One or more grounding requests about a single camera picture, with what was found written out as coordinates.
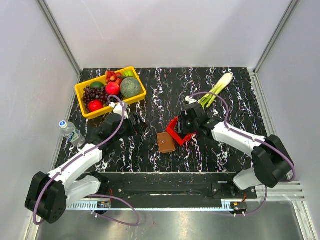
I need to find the red apple upper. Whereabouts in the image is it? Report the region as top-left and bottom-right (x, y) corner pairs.
(105, 82), (121, 96)

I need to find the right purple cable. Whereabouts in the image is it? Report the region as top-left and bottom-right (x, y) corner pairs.
(186, 91), (297, 217)

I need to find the yellow plastic fruit tray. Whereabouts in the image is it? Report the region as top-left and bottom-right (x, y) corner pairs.
(75, 66), (147, 120)

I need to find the red lychee cluster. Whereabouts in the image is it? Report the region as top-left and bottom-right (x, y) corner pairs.
(105, 70), (123, 85)

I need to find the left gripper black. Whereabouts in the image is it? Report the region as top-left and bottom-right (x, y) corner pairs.
(113, 113), (148, 142)

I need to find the green cantaloupe melon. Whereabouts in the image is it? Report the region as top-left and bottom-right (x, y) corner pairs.
(120, 77), (142, 98)

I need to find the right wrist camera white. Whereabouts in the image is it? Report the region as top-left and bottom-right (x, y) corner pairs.
(184, 96), (200, 108)

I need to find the clear plastic water bottle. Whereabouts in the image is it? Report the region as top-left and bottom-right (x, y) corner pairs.
(59, 120), (86, 148)

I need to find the brown leather card holder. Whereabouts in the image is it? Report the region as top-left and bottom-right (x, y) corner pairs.
(157, 132), (176, 154)

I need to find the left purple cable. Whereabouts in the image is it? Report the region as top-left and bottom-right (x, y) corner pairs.
(32, 94), (140, 226)

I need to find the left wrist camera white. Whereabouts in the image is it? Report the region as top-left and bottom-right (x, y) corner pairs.
(110, 101), (129, 120)

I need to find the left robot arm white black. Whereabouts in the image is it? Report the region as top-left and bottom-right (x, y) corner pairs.
(24, 113), (148, 225)

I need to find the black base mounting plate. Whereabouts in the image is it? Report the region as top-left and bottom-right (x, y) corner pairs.
(108, 181), (257, 200)

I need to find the dark purple grape bunch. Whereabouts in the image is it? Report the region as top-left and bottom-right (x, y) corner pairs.
(81, 85), (124, 113)

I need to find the dark green avocado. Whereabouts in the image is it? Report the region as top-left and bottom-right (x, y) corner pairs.
(90, 81), (105, 90)

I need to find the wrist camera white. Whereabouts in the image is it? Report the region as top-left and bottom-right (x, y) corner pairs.
(110, 101), (129, 120)
(184, 96), (200, 108)

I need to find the green celery stalk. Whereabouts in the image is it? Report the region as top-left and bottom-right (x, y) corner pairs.
(199, 73), (233, 109)

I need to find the black marble pattern mat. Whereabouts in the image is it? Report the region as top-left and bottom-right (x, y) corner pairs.
(49, 66), (280, 174)

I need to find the red apple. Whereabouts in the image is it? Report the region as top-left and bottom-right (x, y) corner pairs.
(87, 99), (104, 113)
(105, 82), (121, 96)

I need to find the red plastic card box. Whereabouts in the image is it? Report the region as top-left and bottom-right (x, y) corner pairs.
(166, 117), (197, 146)

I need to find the purple cable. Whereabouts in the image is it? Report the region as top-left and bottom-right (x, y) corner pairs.
(32, 94), (140, 226)
(186, 91), (297, 217)

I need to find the red apple lower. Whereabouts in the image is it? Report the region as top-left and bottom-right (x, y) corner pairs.
(87, 99), (104, 113)

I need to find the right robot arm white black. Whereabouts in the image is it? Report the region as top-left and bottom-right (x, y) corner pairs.
(177, 102), (295, 198)

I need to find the aluminium frame rail front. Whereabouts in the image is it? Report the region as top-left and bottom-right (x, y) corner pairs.
(58, 176), (303, 205)

